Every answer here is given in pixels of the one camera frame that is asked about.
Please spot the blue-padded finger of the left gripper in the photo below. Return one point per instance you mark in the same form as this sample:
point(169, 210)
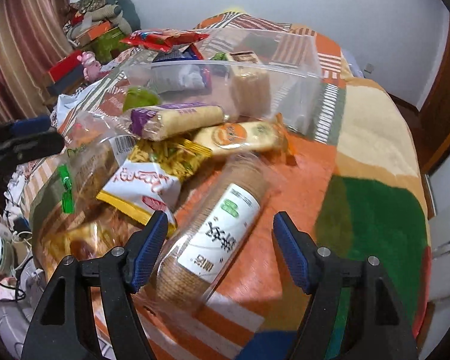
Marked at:
point(25, 127)

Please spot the blue white snack bag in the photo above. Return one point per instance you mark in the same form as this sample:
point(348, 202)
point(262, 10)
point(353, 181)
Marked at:
point(167, 77)

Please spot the green patterned box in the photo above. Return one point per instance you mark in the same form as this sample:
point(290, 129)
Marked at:
point(108, 46)

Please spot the brown wooden door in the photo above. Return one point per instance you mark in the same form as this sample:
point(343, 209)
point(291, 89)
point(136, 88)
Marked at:
point(430, 124)

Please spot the grey stuffed toy pile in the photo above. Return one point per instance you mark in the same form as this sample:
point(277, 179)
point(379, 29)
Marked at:
point(121, 13)

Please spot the colourful fleece blanket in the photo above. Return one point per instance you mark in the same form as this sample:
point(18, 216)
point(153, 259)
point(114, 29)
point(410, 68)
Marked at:
point(360, 196)

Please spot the red snack bag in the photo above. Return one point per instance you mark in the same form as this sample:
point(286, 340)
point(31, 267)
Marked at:
point(165, 40)

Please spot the striped red curtain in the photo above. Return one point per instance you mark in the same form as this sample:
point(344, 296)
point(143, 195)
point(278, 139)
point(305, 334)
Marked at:
point(31, 42)

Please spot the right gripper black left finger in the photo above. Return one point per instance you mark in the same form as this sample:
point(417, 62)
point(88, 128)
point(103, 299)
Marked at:
point(63, 325)

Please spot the clear bag fried snacks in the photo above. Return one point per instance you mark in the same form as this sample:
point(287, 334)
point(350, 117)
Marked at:
point(66, 216)

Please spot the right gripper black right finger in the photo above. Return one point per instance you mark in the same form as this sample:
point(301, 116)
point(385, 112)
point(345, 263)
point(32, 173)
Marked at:
point(376, 327)

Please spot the yellow white snack stick bag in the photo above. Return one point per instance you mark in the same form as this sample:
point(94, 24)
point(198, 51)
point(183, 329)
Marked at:
point(151, 177)

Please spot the green jelly cup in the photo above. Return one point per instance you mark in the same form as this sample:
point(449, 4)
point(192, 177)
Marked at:
point(138, 96)

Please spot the orange shoe box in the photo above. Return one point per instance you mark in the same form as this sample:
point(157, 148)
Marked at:
point(92, 33)

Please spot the clear plastic storage bin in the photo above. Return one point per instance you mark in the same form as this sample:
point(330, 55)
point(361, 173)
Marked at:
point(291, 60)

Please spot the pink plush toy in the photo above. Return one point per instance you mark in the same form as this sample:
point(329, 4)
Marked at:
point(91, 66)

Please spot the red and black box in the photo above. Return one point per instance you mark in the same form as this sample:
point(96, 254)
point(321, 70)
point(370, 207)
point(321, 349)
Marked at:
point(64, 75)

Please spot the brown biscuit roll white label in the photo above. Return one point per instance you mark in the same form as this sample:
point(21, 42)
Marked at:
point(199, 254)

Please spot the beige rice cracker pack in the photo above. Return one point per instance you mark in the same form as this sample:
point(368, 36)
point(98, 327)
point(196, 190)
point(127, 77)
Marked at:
point(250, 84)

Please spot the purple-end rice roll pack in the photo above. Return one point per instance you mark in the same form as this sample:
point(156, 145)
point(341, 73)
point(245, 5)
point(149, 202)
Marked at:
point(157, 123)

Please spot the orange-label rice cracker pack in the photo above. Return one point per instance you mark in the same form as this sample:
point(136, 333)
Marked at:
point(260, 136)

